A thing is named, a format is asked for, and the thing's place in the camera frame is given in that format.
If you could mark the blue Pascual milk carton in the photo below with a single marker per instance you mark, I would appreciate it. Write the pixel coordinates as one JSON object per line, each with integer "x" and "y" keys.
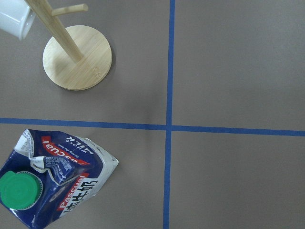
{"x": 49, "y": 173}

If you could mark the white cup on mug tree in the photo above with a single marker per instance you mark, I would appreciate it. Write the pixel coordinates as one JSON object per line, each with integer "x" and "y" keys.
{"x": 16, "y": 17}

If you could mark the wooden mug tree stand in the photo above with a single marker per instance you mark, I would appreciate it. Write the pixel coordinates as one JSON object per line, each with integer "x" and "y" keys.
{"x": 76, "y": 57}

